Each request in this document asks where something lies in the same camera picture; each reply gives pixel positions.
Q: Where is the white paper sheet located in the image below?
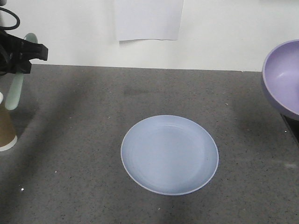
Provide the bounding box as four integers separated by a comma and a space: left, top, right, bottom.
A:
114, 0, 184, 41

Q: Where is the purple plastic bowl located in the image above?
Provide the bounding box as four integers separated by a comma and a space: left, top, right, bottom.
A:
261, 40, 299, 120

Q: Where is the pale green plastic spoon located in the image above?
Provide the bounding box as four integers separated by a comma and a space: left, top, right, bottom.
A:
0, 30, 24, 111

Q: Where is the light blue plate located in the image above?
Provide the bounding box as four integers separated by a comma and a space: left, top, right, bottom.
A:
121, 115, 219, 196

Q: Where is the black induction cooktop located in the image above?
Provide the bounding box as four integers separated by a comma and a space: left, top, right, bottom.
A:
280, 114, 299, 146

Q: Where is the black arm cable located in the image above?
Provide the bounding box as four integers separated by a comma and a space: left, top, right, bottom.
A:
0, 7, 21, 31

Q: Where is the brown paper cup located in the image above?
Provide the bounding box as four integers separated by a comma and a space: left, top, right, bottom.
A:
0, 93, 18, 152

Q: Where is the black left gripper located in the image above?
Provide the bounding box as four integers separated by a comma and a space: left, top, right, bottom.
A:
0, 29, 49, 74

